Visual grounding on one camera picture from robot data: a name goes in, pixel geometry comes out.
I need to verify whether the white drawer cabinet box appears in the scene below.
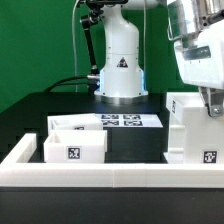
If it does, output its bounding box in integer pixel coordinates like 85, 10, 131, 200
164, 92, 224, 164

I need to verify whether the white U-shaped table fence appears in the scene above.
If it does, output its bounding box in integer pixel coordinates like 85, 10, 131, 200
0, 133, 224, 188

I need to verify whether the printed marker sheet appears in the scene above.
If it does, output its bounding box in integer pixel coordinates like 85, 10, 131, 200
97, 114, 163, 128

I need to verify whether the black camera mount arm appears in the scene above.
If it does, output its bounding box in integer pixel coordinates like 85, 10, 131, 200
80, 9, 100, 95

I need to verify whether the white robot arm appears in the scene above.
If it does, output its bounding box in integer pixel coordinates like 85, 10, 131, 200
87, 0, 224, 117

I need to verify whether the white hanging cable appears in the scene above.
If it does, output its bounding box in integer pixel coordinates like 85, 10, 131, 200
71, 0, 82, 94

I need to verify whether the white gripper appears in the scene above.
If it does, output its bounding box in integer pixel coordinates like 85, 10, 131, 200
174, 20, 224, 117

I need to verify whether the black cable bundle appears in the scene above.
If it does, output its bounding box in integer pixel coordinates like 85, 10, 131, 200
43, 75, 100, 94

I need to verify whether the white front drawer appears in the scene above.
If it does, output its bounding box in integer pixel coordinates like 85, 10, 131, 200
44, 130, 107, 164

